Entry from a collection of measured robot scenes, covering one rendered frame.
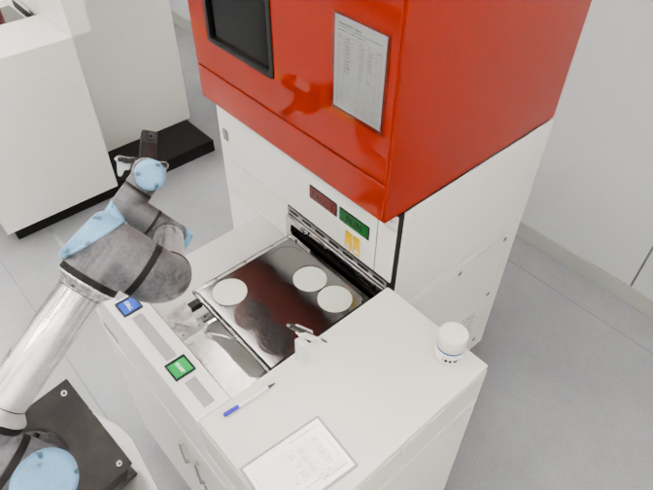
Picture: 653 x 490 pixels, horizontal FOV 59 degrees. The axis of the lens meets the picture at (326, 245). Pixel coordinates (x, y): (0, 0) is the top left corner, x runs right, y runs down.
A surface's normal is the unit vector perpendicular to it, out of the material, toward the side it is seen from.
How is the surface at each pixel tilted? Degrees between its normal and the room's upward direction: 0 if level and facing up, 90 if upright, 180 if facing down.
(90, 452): 45
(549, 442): 0
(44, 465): 52
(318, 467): 0
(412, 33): 90
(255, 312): 0
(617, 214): 90
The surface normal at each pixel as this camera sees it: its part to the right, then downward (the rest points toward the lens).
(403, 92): 0.66, 0.53
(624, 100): -0.75, 0.46
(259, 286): 0.01, -0.71
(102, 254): 0.35, 0.06
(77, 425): 0.54, -0.18
